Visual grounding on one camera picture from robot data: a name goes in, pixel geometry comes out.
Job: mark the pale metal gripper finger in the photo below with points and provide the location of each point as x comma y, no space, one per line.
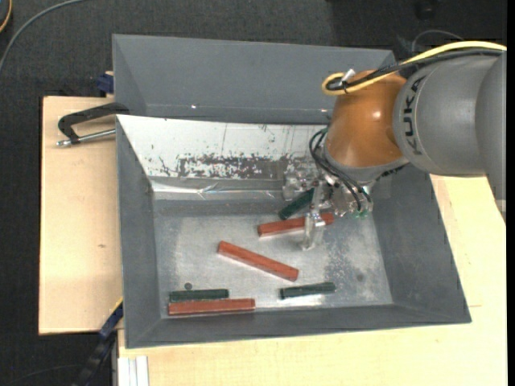
318,220
307,235

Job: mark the dark green flat block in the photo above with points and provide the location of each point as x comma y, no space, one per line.
307,290
295,206
199,295

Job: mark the red-brown flat block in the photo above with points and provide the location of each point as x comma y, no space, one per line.
211,307
281,227
257,260

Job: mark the grey metal bin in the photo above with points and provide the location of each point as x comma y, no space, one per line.
225,75

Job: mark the pale wood flat board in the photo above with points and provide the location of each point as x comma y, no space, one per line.
76,215

